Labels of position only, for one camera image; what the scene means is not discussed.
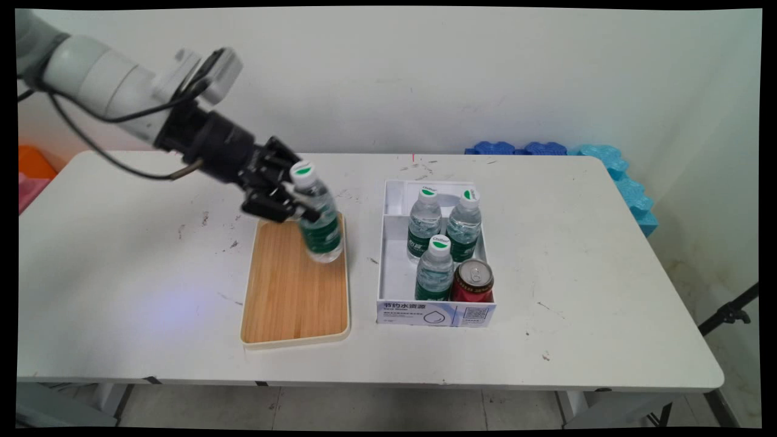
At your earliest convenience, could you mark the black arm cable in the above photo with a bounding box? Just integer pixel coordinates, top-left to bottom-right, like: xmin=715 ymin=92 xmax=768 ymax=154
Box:
xmin=17 ymin=49 xmax=226 ymax=181

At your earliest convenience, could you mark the water bottle green label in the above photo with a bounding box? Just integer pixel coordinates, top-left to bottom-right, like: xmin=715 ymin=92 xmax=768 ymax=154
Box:
xmin=290 ymin=160 xmax=345 ymax=264
xmin=415 ymin=235 xmax=455 ymax=302
xmin=446 ymin=188 xmax=483 ymax=263
xmin=407 ymin=188 xmax=443 ymax=264

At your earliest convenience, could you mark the red soda can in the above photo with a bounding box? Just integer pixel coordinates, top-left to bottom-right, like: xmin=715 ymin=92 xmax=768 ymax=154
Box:
xmin=452 ymin=259 xmax=495 ymax=303

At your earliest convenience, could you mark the bamboo tray with cream rim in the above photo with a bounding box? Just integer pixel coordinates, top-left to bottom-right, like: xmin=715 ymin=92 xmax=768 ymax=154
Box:
xmin=240 ymin=211 xmax=351 ymax=350

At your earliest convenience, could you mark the light blue foam mat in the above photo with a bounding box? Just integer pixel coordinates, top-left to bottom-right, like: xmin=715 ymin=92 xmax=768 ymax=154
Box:
xmin=568 ymin=144 xmax=659 ymax=238

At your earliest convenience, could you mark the white cardboard box blue print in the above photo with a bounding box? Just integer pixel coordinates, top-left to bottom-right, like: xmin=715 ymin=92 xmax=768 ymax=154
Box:
xmin=376 ymin=179 xmax=497 ymax=328

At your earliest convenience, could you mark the dark blue foam mat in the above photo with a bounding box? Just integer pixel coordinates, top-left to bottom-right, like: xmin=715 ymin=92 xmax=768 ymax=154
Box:
xmin=516 ymin=142 xmax=568 ymax=156
xmin=464 ymin=141 xmax=516 ymax=156

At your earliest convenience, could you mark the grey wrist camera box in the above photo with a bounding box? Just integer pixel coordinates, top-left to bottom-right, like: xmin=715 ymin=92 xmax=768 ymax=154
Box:
xmin=153 ymin=47 xmax=244 ymax=107

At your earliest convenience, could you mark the black tripod leg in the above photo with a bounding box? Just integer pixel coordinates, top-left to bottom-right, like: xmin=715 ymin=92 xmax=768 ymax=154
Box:
xmin=698 ymin=282 xmax=759 ymax=337

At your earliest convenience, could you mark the white table leg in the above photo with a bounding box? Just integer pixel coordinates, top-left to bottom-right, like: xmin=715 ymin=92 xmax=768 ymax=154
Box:
xmin=91 ymin=382 xmax=132 ymax=421

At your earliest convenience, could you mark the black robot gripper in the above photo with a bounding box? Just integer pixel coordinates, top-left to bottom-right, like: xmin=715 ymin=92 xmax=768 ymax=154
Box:
xmin=154 ymin=101 xmax=323 ymax=225

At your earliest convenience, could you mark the pink box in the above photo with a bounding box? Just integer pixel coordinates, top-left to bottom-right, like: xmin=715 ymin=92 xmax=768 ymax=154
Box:
xmin=18 ymin=173 xmax=51 ymax=215

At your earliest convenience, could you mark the orange box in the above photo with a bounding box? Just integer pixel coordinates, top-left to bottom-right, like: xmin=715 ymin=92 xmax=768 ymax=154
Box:
xmin=18 ymin=146 xmax=58 ymax=180

